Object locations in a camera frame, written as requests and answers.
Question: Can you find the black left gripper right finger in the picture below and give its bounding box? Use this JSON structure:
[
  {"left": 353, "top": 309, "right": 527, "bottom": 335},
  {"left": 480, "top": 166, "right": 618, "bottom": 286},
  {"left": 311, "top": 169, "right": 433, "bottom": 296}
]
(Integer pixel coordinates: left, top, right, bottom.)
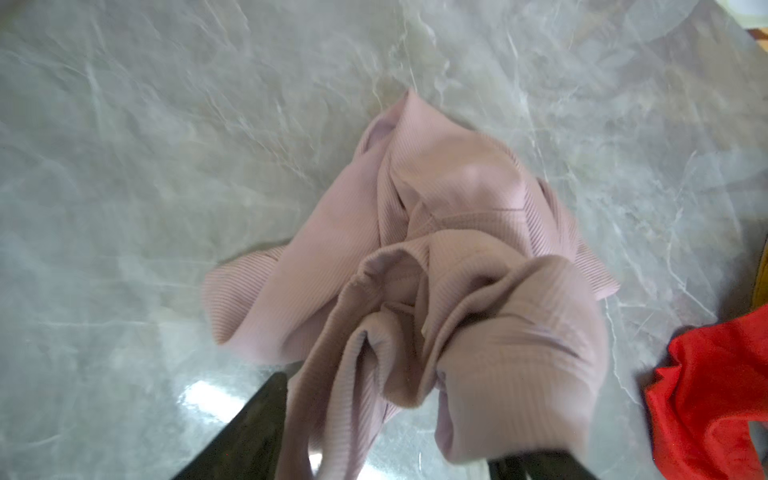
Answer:
[{"left": 488, "top": 450, "right": 597, "bottom": 480}]

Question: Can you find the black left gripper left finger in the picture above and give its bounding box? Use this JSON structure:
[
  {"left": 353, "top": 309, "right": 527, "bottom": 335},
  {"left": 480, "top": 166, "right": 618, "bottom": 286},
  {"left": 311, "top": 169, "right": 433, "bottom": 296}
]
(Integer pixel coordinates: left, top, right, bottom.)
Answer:
[{"left": 176, "top": 372, "right": 288, "bottom": 479}]

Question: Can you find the light pink ribbed cloth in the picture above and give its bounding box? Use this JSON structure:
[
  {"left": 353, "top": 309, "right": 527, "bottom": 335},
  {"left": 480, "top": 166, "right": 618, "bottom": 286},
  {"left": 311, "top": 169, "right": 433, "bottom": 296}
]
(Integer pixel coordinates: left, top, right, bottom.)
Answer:
[{"left": 204, "top": 92, "right": 618, "bottom": 479}]

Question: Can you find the red cloth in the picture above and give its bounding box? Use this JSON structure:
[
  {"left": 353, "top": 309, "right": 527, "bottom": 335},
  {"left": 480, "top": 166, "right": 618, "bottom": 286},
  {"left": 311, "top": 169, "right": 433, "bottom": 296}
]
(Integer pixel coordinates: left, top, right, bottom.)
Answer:
[{"left": 645, "top": 307, "right": 767, "bottom": 479}]

